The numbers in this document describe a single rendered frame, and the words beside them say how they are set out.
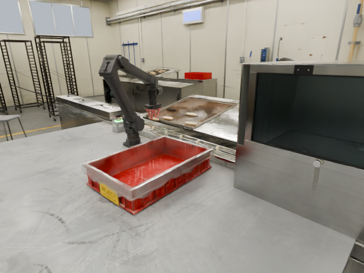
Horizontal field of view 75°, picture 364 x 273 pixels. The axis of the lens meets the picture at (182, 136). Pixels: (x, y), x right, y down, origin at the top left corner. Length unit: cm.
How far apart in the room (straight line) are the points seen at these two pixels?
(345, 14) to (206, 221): 436
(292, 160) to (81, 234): 70
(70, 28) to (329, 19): 709
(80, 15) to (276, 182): 864
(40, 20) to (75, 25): 99
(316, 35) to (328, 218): 422
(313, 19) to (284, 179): 424
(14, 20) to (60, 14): 126
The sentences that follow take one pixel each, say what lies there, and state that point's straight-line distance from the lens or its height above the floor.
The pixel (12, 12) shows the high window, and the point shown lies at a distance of 852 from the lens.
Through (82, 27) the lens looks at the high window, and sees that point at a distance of 905.
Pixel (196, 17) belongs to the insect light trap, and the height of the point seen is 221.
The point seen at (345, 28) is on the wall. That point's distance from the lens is 479.
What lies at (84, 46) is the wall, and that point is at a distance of 901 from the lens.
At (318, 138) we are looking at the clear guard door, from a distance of 80.
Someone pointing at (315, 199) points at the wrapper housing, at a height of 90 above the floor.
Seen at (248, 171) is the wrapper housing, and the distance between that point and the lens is 93.
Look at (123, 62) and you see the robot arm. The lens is 126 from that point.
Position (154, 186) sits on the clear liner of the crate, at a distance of 85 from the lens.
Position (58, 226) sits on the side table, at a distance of 89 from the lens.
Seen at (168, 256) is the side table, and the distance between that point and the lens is 71.
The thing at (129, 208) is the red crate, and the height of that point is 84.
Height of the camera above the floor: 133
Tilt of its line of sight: 19 degrees down
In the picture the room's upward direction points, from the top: 1 degrees counter-clockwise
